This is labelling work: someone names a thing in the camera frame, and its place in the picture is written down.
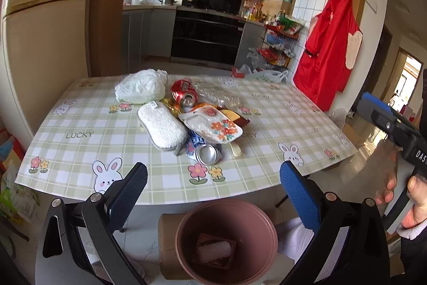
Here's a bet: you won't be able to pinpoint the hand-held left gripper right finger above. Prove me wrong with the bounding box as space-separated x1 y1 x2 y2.
279 161 391 285

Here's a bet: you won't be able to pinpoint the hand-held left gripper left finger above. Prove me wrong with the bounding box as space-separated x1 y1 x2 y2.
35 162 149 285

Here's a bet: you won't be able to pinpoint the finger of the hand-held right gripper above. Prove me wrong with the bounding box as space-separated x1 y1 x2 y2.
356 92 419 147

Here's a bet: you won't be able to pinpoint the pink plastic trash bin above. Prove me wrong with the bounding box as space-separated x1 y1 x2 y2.
175 200 278 285

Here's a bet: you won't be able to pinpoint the white sponge pad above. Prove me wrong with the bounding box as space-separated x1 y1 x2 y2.
137 100 188 151

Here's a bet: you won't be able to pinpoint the crushed blue can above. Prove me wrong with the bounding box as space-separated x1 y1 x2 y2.
185 130 223 166

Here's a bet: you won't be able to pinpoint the gold foil wrapper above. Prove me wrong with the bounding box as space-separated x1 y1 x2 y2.
163 98 182 114

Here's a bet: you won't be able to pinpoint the orange snack packet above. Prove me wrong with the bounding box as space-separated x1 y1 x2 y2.
220 108 251 125

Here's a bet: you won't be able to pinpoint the floral white packet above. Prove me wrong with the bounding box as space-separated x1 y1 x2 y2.
178 104 243 143

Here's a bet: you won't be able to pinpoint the white plastic bag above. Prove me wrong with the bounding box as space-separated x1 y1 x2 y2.
114 69 168 104

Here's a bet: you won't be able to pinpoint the crushed red can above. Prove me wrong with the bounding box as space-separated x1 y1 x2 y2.
171 79 199 107

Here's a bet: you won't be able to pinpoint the clear plastic container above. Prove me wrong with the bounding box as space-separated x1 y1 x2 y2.
197 78 241 108

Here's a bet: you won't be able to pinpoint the person's right forearm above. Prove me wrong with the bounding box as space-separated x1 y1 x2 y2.
395 218 427 285

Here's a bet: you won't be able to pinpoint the person's right hand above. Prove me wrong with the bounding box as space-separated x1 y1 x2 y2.
374 141 427 229

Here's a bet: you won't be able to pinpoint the cardboard box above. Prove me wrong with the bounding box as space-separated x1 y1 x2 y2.
334 108 364 145

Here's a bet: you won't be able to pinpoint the person's white trouser leg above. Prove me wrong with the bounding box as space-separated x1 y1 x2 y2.
277 218 314 262

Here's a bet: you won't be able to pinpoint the checked bunny tablecloth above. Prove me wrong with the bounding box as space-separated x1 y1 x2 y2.
15 73 359 205

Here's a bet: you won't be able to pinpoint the flat brown cardboard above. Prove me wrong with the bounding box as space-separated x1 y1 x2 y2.
158 213 181 277

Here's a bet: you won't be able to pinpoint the red apron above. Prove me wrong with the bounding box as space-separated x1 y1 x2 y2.
293 0 363 112

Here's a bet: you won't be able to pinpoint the wrapper inside bin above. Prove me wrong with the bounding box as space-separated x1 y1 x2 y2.
194 233 237 267

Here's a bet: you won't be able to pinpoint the white foam net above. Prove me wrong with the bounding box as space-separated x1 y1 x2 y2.
197 240 232 264

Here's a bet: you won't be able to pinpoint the white printed shopping bag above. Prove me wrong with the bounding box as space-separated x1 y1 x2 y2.
245 69 289 83

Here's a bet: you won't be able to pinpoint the pile of colourful bags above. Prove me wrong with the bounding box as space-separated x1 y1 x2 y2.
0 128 37 229

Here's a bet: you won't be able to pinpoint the clear plastic bag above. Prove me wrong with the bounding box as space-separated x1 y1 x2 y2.
246 49 267 68

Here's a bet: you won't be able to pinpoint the red bag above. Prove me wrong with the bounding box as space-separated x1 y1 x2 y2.
232 65 252 79

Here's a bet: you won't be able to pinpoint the narrow grey lower cabinet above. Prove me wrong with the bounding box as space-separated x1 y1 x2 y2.
235 21 266 67

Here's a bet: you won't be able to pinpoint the group of condiment bottles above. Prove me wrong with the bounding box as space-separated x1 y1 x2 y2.
240 0 294 23

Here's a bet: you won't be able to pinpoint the grey lower cabinets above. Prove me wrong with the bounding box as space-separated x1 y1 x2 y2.
122 6 177 63

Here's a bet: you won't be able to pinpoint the beige refrigerator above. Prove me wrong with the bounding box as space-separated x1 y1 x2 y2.
0 0 101 152

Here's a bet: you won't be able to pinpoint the black built-in oven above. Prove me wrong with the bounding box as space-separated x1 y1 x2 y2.
171 6 246 67

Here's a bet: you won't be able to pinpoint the black wire rack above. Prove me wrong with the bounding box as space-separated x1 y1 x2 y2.
257 16 306 72

